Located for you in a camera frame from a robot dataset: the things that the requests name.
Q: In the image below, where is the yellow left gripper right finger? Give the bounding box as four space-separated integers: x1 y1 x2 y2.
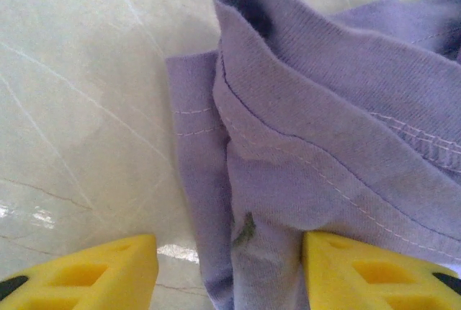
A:
301 230 461 310

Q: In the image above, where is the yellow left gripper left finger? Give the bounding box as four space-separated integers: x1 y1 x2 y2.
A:
0 234 160 310

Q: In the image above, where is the purple t-shirt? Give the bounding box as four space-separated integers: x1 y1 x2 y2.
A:
164 0 461 310

